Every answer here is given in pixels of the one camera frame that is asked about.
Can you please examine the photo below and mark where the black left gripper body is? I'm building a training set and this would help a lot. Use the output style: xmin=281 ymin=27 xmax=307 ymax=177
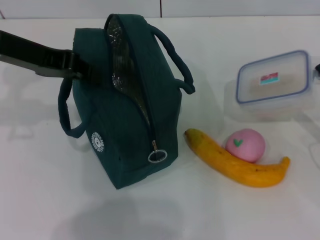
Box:
xmin=0 ymin=29 xmax=83 ymax=81

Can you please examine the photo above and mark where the clear food container blue rim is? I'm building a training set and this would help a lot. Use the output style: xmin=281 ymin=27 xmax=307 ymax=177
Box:
xmin=223 ymin=49 xmax=320 ymax=122

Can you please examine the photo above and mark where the teal insulated lunch bag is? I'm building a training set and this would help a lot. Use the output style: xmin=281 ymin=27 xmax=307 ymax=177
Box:
xmin=57 ymin=13 xmax=196 ymax=191

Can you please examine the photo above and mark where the pink peach toy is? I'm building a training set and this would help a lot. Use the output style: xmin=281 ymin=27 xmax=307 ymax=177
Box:
xmin=224 ymin=128 xmax=266 ymax=164

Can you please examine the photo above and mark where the yellow banana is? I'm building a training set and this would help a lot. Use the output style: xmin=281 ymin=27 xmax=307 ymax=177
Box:
xmin=184 ymin=128 xmax=291 ymax=188

